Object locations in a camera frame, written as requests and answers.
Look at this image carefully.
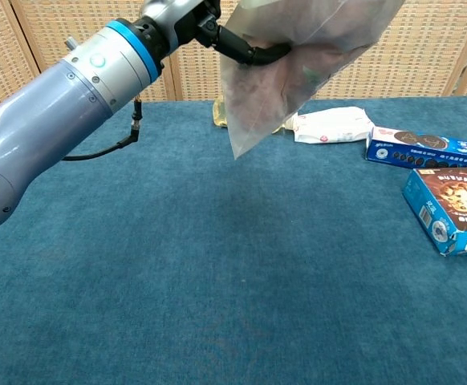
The woven wicker folding screen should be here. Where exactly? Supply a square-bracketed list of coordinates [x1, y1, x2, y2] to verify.
[0, 0, 467, 108]

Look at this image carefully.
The blue chocolate chip cookie box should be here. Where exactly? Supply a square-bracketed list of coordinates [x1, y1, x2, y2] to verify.
[401, 166, 467, 257]

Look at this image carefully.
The white pink-print tissue pack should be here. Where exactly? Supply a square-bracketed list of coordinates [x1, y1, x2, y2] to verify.
[293, 106, 373, 144]

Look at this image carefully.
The blue carpet table mat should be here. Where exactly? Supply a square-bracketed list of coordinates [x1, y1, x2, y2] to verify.
[0, 95, 467, 385]

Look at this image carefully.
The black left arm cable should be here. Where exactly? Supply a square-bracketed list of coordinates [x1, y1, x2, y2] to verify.
[60, 98, 143, 161]

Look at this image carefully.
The translucent frosted plastic bag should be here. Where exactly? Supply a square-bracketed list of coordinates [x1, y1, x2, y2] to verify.
[219, 0, 405, 160]

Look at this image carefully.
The blue pink sandwich cookie box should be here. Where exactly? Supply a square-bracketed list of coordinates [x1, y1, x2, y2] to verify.
[364, 126, 467, 169]

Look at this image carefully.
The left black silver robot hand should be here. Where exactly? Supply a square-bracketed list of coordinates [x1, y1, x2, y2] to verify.
[139, 0, 293, 67]

